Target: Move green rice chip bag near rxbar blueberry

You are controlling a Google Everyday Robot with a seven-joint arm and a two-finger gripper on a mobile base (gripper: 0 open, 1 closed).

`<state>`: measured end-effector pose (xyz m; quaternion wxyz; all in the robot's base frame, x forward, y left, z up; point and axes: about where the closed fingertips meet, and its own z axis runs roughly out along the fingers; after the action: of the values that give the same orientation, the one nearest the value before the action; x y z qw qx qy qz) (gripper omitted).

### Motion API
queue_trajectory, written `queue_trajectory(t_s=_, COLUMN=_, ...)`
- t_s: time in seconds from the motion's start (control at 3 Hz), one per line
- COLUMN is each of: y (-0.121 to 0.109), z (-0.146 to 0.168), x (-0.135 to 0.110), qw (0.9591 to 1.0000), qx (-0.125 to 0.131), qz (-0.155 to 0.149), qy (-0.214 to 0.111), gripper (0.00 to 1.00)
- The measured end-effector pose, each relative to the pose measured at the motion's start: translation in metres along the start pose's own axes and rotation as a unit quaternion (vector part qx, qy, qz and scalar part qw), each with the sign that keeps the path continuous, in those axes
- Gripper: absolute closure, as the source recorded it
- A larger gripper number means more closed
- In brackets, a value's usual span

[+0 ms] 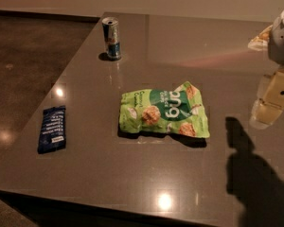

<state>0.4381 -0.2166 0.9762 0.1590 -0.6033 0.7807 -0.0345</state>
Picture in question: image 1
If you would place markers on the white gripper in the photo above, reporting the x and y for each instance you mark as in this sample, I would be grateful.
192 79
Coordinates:
282 44

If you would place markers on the green rice chip bag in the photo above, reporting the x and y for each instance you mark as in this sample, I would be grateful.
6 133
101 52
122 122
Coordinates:
169 112

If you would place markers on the blue rxbar blueberry bar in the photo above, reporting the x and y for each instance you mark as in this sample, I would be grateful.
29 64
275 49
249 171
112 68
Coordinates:
52 135

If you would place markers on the red bull energy drink can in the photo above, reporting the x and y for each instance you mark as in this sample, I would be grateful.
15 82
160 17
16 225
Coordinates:
110 27

